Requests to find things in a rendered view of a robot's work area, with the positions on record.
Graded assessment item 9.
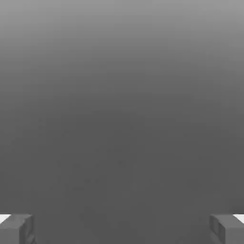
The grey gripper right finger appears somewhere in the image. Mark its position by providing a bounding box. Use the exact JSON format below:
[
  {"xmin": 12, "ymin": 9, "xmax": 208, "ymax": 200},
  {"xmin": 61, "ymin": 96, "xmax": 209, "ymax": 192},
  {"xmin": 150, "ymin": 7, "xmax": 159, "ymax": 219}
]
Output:
[{"xmin": 209, "ymin": 213, "xmax": 244, "ymax": 244}]

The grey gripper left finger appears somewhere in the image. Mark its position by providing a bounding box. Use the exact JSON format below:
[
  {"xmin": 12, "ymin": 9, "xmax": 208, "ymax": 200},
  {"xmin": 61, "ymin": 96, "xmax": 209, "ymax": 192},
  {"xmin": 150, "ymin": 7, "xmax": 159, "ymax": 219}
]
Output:
[{"xmin": 0, "ymin": 213, "xmax": 36, "ymax": 244}]

